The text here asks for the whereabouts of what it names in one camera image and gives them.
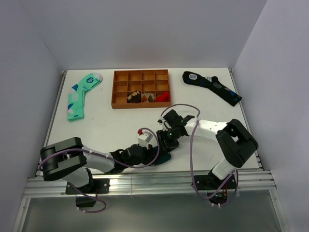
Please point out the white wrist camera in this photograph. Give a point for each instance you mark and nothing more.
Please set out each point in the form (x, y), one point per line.
(144, 138)
(163, 123)

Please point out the dark green reindeer sock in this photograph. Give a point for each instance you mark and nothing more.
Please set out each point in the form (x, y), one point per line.
(162, 157)

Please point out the red rolled sock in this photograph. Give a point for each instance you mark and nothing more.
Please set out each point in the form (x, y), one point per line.
(162, 96)

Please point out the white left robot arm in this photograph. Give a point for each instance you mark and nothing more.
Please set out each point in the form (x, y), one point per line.
(72, 161)

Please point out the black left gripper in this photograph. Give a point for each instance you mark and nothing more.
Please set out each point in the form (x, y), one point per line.
(146, 151)

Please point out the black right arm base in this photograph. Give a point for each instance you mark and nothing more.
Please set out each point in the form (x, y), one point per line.
(217, 192)

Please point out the dark brown rolled sock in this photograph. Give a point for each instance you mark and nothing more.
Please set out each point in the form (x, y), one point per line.
(134, 97)

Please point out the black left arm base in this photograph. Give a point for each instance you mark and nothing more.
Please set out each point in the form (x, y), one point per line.
(96, 186)

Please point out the black and blue sock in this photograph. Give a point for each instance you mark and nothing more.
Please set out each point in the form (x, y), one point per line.
(214, 85)

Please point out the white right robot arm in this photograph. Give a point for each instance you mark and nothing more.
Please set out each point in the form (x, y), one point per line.
(235, 141)

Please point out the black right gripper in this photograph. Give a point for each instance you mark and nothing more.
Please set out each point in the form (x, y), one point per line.
(161, 135)

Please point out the mint green patterned sock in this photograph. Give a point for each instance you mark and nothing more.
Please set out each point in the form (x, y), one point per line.
(76, 96)

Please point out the argyle patterned rolled sock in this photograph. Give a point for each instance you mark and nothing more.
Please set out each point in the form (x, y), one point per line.
(147, 97)

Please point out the orange wooden compartment tray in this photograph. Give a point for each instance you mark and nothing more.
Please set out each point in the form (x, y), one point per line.
(128, 81)

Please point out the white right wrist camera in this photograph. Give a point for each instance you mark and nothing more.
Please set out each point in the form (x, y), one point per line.
(163, 123)

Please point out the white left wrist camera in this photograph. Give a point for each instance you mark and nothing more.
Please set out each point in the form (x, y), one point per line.
(144, 138)

